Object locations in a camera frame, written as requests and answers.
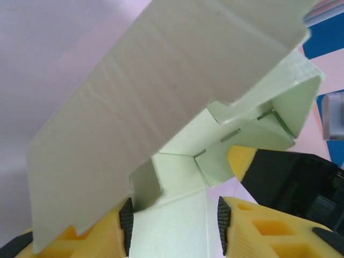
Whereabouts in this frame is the light green paper box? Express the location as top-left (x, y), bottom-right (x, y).
top-left (25, 0), bottom-right (323, 258)

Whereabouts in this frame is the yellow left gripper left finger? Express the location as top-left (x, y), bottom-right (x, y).
top-left (0, 197), bottom-right (134, 258)

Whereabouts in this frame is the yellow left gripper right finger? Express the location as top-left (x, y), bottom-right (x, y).
top-left (217, 196), bottom-right (344, 258)

